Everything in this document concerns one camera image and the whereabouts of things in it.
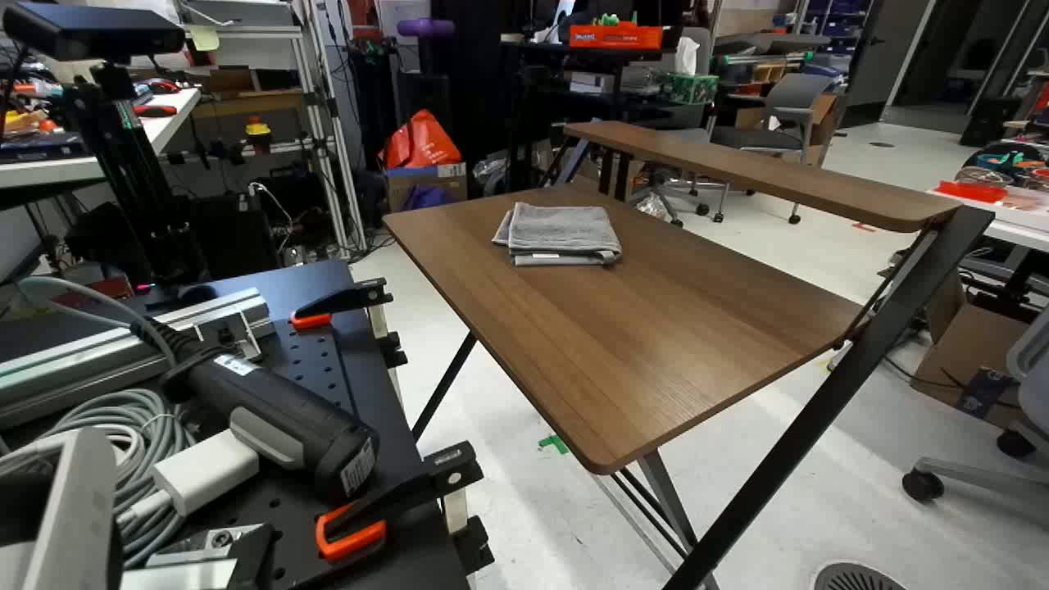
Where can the orange black clamp front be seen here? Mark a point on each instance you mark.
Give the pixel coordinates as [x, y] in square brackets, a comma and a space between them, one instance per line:
[363, 527]

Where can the aluminium extrusion rail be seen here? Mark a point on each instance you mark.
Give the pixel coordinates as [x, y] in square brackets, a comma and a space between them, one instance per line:
[112, 359]

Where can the wooden desk with black legs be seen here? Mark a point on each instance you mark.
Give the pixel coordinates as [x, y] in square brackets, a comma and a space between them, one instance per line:
[680, 328]

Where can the orange tray on shelf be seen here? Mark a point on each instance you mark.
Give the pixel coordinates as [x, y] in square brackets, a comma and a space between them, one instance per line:
[617, 38]

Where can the orange bag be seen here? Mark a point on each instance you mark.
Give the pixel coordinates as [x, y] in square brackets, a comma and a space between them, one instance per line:
[421, 142]

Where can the white power adapter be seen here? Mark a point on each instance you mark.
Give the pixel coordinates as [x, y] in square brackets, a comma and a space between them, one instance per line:
[206, 470]

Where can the grey towel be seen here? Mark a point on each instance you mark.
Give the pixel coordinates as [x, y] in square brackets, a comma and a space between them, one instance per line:
[558, 234]

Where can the black handheld scanner tool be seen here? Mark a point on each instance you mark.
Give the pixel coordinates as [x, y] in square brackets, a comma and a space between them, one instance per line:
[266, 410]

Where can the cardboard box under bag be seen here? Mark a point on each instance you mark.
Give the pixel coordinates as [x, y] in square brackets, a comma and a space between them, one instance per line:
[411, 188]

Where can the orange black clamp rear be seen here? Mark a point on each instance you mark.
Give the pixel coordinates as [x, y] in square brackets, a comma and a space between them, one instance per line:
[348, 299]

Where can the cardboard box on floor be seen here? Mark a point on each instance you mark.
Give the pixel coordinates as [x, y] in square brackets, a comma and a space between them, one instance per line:
[968, 364]

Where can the orange black clamp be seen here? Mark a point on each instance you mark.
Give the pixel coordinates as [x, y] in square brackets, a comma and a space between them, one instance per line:
[363, 527]
[348, 299]

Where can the grey office chair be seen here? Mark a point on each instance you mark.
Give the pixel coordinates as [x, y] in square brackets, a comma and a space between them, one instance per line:
[784, 127]

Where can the office chair base right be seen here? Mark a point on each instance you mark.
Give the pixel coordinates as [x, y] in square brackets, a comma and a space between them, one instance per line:
[1000, 459]

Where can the black perforated workbench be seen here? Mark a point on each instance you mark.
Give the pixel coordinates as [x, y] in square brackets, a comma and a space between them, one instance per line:
[340, 364]

